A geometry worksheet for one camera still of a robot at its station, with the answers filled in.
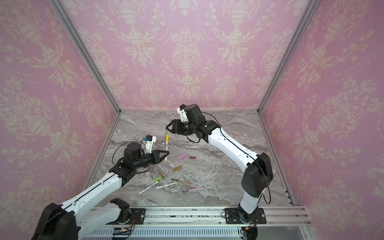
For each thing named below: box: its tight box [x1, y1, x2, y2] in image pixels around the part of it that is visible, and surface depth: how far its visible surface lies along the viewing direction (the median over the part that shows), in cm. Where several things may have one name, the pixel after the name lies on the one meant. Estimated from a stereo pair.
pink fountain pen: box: [181, 187, 204, 193], surface depth 85 cm
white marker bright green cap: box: [137, 176, 162, 195], surface depth 87 cm
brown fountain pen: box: [171, 178, 193, 185], surface depth 87 cm
